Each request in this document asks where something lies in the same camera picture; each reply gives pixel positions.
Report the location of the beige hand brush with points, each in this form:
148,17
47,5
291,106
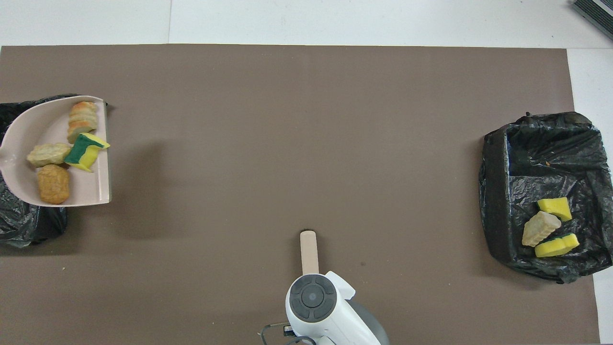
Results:
309,251

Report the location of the notched yellow green sponge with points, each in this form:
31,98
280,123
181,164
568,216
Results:
85,152

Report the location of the beige layered foam piece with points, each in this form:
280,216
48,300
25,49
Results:
82,120

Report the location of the beige rock-like foam chunk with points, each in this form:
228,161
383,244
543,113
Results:
539,230

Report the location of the yellow wedge sponge piece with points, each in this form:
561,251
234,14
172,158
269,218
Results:
555,208

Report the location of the brown nugget trash piece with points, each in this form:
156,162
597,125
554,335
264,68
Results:
53,184

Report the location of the beige oval foam piece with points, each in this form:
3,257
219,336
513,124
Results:
48,154

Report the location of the long yellow green sponge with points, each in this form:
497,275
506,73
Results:
555,246

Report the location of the beige plastic dustpan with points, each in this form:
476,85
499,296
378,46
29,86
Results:
28,129

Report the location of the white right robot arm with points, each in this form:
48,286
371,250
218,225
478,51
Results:
321,311

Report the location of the pink bin with black bag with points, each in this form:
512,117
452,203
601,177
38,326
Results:
24,225

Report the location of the brown table mat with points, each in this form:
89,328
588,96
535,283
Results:
335,120

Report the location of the grey ribbed device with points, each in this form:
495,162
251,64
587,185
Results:
598,12

